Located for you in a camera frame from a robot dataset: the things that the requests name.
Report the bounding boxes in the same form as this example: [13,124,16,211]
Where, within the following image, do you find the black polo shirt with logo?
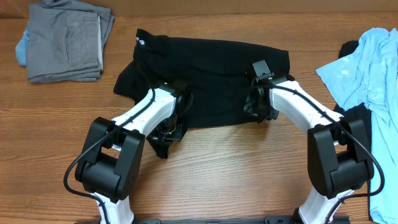
[113,28,290,160]

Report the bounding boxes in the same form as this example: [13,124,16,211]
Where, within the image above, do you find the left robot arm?
[67,81,193,223]

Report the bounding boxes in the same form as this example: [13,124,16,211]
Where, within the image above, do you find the light blue t-shirt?
[316,28,397,223]

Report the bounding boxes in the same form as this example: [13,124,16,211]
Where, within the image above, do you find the black garment under blue shirt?
[334,40,372,152]

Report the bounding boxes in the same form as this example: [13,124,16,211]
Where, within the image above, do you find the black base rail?
[74,215,351,224]

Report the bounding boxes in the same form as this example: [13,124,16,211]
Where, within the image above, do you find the folded grey trousers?
[26,0,114,83]

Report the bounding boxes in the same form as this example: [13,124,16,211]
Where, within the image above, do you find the folded blue garment under trousers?
[15,24,29,67]

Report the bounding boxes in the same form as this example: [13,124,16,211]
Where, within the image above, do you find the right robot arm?
[244,60,374,223]

